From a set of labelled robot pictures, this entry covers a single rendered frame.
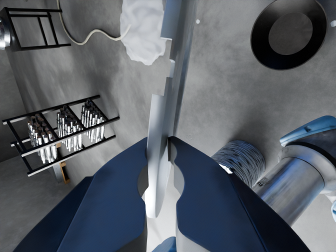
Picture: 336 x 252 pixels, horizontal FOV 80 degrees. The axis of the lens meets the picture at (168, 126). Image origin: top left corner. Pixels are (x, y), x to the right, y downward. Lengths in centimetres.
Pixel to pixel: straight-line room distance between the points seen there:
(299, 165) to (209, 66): 99
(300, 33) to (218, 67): 43
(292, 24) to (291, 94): 32
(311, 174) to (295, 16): 82
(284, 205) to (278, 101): 85
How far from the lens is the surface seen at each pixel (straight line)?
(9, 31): 287
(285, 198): 41
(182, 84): 30
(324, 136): 50
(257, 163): 128
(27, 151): 203
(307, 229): 156
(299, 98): 118
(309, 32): 114
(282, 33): 116
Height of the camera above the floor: 112
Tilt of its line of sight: 40 degrees down
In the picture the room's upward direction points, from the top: 116 degrees counter-clockwise
